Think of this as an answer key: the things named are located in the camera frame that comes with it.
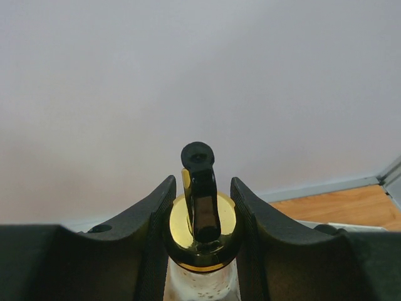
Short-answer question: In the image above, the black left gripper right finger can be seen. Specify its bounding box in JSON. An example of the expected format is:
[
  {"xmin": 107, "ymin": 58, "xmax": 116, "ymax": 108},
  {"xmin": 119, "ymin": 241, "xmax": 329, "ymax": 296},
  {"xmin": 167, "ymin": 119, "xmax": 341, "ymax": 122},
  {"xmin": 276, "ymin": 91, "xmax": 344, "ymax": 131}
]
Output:
[{"xmin": 231, "ymin": 177, "xmax": 400, "ymax": 300}]

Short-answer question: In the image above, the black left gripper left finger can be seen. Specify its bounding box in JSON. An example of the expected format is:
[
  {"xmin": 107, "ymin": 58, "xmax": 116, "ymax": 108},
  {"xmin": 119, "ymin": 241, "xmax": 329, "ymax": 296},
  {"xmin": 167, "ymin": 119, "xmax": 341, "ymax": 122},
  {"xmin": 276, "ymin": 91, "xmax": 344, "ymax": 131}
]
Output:
[{"xmin": 1, "ymin": 176, "xmax": 176, "ymax": 300}]

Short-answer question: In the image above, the tall bottle with dark sauce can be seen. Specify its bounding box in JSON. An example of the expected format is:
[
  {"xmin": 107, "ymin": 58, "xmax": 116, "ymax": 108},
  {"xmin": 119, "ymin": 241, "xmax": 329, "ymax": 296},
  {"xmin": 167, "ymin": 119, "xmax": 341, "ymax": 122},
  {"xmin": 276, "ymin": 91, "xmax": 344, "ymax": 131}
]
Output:
[{"xmin": 163, "ymin": 142, "xmax": 242, "ymax": 300}]

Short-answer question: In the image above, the white divided organizer tray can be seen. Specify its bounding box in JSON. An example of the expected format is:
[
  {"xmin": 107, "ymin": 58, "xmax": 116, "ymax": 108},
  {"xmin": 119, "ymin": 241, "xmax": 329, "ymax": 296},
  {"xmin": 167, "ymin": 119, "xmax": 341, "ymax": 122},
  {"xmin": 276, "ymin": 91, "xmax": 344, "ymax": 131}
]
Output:
[{"xmin": 297, "ymin": 220, "xmax": 388, "ymax": 235}]

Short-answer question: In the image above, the aluminium frame post right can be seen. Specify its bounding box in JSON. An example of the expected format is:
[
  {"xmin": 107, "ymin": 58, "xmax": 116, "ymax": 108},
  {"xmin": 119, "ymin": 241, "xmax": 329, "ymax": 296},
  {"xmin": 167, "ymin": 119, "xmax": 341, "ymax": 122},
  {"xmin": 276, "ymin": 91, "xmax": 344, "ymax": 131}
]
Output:
[{"xmin": 377, "ymin": 157, "xmax": 401, "ymax": 209}]

